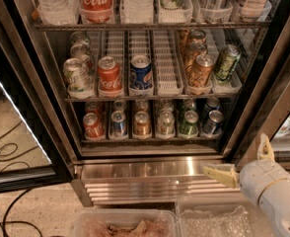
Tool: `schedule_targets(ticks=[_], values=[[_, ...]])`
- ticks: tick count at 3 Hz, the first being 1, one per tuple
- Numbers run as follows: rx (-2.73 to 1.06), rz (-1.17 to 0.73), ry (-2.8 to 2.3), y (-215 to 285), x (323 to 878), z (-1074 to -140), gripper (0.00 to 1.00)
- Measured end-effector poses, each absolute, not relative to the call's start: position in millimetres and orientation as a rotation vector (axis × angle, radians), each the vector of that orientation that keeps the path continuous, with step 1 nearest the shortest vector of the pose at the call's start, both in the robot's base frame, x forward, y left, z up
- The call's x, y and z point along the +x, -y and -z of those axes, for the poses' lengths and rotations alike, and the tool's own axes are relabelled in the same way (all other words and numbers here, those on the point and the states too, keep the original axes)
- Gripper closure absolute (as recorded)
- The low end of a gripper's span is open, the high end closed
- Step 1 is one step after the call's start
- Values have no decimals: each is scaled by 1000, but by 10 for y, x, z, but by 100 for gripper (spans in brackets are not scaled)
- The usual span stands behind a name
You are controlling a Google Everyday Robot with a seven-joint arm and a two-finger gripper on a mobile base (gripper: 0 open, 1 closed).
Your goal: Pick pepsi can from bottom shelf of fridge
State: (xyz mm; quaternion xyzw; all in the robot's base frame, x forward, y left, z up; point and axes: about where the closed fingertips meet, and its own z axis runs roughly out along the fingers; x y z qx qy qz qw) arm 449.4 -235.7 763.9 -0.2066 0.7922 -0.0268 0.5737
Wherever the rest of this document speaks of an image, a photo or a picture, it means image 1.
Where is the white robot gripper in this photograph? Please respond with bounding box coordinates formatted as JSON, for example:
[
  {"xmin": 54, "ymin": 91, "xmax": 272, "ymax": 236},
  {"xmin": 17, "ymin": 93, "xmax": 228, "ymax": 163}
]
[{"xmin": 203, "ymin": 133, "xmax": 290, "ymax": 205}]

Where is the blue pepsi can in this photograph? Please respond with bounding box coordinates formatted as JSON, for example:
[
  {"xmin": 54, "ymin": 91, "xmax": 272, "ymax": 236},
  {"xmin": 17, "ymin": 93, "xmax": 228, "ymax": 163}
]
[
  {"xmin": 202, "ymin": 110, "xmax": 224, "ymax": 135},
  {"xmin": 111, "ymin": 111, "xmax": 127, "ymax": 137},
  {"xmin": 201, "ymin": 97, "xmax": 221, "ymax": 119}
]

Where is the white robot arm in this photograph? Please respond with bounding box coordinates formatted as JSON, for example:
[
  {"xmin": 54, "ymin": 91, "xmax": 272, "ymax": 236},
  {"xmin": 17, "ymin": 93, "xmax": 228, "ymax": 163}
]
[{"xmin": 203, "ymin": 133, "xmax": 290, "ymax": 237}]

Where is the green can front bottom shelf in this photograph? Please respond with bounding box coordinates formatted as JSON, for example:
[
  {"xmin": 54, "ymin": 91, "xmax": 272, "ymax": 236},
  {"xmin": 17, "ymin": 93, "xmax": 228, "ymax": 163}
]
[{"xmin": 180, "ymin": 111, "xmax": 198, "ymax": 136}]

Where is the green can rear bottom shelf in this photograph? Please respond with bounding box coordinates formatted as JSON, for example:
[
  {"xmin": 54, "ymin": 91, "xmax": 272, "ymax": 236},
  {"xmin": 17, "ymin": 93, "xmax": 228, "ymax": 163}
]
[{"xmin": 180, "ymin": 99, "xmax": 196, "ymax": 114}]

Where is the white green can bottom shelf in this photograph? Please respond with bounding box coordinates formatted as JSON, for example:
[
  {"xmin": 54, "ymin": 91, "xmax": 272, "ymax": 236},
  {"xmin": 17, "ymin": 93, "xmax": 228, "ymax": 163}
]
[{"xmin": 157, "ymin": 111, "xmax": 175, "ymax": 137}]

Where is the white green can shelf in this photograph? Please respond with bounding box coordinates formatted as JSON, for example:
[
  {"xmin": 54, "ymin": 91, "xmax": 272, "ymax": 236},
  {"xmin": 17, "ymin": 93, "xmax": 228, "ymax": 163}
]
[
  {"xmin": 63, "ymin": 58, "xmax": 90, "ymax": 93},
  {"xmin": 157, "ymin": 111, "xmax": 175, "ymax": 137}
]

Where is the orange can front middle shelf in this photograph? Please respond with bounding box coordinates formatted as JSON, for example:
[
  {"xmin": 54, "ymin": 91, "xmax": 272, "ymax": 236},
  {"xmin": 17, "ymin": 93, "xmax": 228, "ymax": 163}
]
[{"xmin": 188, "ymin": 54, "xmax": 215, "ymax": 88}]

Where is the orange can shelf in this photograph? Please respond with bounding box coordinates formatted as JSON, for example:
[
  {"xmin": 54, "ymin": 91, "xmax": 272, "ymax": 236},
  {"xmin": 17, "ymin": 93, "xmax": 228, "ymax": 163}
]
[
  {"xmin": 188, "ymin": 54, "xmax": 215, "ymax": 88},
  {"xmin": 133, "ymin": 111, "xmax": 151, "ymax": 136}
]

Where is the orange can front bottom shelf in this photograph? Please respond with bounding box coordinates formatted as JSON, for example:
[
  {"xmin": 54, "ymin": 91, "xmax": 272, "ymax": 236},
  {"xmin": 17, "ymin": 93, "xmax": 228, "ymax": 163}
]
[{"xmin": 133, "ymin": 111, "xmax": 151, "ymax": 136}]

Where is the white empty shelf tray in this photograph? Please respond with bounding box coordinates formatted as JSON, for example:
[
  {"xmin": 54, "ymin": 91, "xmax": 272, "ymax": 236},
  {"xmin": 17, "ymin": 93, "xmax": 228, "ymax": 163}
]
[{"xmin": 152, "ymin": 31, "xmax": 183, "ymax": 96}]

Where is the blue pepsi can middle shelf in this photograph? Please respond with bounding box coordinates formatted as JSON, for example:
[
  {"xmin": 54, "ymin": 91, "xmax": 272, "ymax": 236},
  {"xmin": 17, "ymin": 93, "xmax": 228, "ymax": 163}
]
[{"xmin": 130, "ymin": 55, "xmax": 152, "ymax": 90}]

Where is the red coke can bottom shelf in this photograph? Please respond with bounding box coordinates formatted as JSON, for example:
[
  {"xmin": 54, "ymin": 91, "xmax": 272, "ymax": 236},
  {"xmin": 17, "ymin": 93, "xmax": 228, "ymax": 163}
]
[{"xmin": 83, "ymin": 113, "xmax": 105, "ymax": 139}]

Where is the red coca-cola can middle shelf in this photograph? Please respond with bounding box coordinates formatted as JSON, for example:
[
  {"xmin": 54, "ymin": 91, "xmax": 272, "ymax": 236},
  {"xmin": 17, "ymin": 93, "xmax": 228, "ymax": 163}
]
[{"xmin": 98, "ymin": 56, "xmax": 122, "ymax": 92}]

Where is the white green can middle shelf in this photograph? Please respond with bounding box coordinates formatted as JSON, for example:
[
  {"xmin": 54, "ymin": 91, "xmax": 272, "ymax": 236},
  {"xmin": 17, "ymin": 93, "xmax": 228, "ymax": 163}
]
[{"xmin": 63, "ymin": 58, "xmax": 90, "ymax": 93}]

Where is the open glass fridge door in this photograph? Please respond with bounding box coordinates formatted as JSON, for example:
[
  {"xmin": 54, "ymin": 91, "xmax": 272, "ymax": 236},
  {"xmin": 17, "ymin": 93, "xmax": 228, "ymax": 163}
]
[{"xmin": 0, "ymin": 20, "xmax": 72, "ymax": 194}]

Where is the clear plastic bin with bubble wrap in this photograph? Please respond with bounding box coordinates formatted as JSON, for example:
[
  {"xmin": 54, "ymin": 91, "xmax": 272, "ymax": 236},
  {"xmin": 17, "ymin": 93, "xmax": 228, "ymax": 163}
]
[{"xmin": 175, "ymin": 193, "xmax": 275, "ymax": 237}]

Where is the clear plastic bin with items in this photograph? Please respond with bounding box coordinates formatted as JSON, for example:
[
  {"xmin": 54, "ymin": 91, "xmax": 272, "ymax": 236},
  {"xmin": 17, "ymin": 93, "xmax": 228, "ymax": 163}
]
[{"xmin": 69, "ymin": 209, "xmax": 180, "ymax": 237}]

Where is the clear water bottle top middle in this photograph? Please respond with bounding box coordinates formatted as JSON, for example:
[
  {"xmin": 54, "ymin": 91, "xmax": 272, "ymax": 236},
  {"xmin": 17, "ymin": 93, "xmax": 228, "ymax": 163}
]
[{"xmin": 120, "ymin": 0, "xmax": 154, "ymax": 24}]

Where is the clear water bottle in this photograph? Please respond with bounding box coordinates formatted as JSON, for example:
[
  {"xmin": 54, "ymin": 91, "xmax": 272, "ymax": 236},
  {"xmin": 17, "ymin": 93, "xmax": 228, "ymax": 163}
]
[
  {"xmin": 120, "ymin": 0, "xmax": 154, "ymax": 24},
  {"xmin": 37, "ymin": 0, "xmax": 79, "ymax": 26}
]

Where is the clear water bottle top left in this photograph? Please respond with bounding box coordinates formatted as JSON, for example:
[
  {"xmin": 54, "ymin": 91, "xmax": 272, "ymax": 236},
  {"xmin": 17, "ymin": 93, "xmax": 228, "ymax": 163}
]
[{"xmin": 37, "ymin": 0, "xmax": 79, "ymax": 26}]

